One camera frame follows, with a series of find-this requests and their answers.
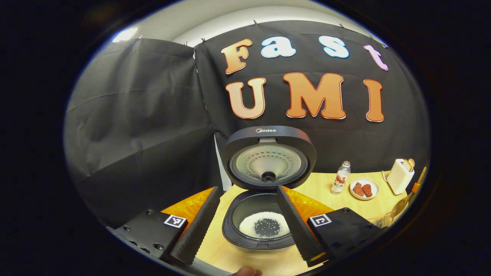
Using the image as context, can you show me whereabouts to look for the clear drink bottle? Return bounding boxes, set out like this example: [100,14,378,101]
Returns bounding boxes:
[331,161,351,195]

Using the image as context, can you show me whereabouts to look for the clear chopstick holder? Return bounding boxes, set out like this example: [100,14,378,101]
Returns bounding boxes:
[368,213,394,229]

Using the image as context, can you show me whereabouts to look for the white round plate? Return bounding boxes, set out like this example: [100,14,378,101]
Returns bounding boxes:
[349,178,380,200]

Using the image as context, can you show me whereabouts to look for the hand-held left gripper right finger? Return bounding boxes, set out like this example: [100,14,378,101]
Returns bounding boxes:
[276,185,386,268]

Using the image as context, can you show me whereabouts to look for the white toaster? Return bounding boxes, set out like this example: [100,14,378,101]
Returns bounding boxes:
[387,159,415,195]

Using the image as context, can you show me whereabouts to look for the rectangular ceiling light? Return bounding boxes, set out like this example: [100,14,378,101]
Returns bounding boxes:
[112,28,139,43]

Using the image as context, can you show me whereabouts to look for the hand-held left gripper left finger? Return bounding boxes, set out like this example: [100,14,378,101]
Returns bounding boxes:
[107,186,224,267]

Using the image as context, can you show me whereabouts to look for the wooden spoon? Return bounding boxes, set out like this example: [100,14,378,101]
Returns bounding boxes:
[390,166,427,219]

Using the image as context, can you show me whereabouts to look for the dark grey rice cooker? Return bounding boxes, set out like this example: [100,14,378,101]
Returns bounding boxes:
[222,126,317,252]

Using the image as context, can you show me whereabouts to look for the white rice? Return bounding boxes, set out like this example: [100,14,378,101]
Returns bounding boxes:
[239,212,291,239]

